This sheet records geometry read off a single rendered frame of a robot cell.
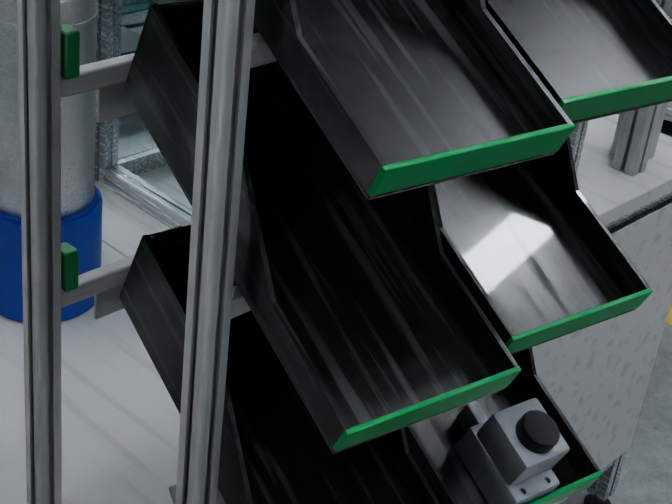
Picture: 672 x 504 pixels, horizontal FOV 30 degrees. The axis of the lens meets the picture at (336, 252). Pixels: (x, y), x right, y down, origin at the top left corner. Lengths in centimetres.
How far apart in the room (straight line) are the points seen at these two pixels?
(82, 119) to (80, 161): 6
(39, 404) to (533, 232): 37
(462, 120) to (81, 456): 87
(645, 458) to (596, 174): 98
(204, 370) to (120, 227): 116
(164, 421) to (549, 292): 75
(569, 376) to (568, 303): 146
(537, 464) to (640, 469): 213
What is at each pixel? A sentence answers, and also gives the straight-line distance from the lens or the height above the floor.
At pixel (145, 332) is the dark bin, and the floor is 130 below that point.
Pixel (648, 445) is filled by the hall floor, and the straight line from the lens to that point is 309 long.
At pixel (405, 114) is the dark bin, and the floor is 153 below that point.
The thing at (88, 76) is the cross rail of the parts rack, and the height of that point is 147.
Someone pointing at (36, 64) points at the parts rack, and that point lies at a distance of 80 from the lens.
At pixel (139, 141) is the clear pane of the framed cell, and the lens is 192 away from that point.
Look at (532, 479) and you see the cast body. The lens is 92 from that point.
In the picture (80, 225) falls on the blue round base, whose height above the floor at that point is 100.
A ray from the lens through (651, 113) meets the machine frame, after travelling 224.
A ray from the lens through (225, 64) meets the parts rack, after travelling 66.
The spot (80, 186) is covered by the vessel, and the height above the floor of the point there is 105.
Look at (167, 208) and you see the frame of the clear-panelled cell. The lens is 189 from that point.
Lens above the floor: 179
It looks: 30 degrees down
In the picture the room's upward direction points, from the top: 7 degrees clockwise
